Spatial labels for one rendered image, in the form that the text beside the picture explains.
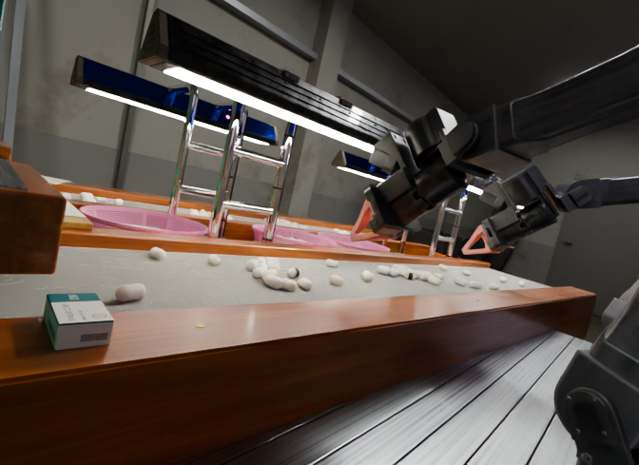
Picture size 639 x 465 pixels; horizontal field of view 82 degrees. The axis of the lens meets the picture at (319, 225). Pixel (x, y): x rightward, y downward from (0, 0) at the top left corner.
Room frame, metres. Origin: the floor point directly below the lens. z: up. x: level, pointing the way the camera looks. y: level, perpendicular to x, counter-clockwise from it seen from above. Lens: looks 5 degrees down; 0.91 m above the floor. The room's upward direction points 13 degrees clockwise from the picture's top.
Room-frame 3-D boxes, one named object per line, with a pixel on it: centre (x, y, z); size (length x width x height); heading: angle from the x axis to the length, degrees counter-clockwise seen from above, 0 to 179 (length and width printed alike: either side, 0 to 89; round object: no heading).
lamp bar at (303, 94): (0.75, 0.07, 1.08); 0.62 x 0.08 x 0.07; 134
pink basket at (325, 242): (1.14, 0.07, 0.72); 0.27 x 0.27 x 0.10
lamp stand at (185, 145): (1.10, 0.40, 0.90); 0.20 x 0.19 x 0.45; 134
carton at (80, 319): (0.28, 0.17, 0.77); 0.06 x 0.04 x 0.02; 44
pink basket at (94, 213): (0.83, 0.38, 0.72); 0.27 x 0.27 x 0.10
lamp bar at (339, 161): (1.83, -0.24, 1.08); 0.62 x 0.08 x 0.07; 134
